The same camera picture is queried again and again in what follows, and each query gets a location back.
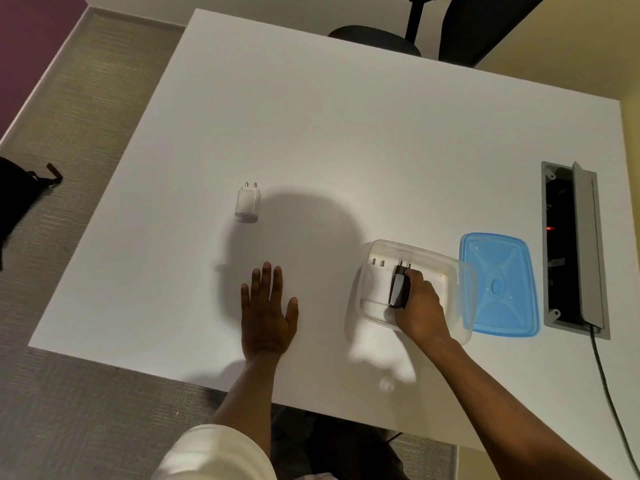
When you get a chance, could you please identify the person's left hand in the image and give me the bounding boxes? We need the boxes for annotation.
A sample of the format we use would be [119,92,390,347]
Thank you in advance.
[240,261,300,361]

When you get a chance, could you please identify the person's right hand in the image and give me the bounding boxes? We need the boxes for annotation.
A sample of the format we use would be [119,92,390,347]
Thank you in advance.
[394,268,454,346]

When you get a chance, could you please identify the black plug charger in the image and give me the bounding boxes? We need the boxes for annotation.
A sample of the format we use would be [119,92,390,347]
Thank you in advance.
[388,259,413,310]

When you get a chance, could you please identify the person's left forearm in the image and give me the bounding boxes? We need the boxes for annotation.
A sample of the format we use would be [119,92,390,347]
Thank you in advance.
[209,352,282,460]

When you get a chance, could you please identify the person's right forearm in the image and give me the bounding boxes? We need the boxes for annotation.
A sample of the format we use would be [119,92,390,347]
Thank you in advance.
[424,334,615,480]

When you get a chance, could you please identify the clear plastic container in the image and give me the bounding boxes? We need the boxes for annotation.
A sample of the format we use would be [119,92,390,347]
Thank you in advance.
[354,239,479,346]

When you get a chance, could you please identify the white plug charger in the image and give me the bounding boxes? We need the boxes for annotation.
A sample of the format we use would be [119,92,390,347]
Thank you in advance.
[362,258,402,318]
[234,182,262,225]

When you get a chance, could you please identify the blue plastic container lid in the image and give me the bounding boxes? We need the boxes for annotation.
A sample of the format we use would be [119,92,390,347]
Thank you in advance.
[458,232,541,339]

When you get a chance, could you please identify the dark trousers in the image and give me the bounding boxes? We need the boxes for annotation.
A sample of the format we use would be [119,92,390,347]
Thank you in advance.
[270,404,412,480]

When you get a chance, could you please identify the white shirt sleeve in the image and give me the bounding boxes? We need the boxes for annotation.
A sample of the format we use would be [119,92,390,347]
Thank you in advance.
[150,423,279,480]

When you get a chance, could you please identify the grey table socket box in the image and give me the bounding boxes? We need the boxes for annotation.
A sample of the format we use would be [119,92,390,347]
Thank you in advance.
[540,161,611,341]

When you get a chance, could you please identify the black bag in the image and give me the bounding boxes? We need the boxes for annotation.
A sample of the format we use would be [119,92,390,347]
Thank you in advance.
[0,157,64,271]

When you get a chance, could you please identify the black office chair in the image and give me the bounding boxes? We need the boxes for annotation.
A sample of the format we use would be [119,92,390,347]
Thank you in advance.
[327,0,551,69]

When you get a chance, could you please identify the black power cable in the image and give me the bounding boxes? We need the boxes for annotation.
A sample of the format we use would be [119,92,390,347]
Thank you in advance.
[588,324,640,463]

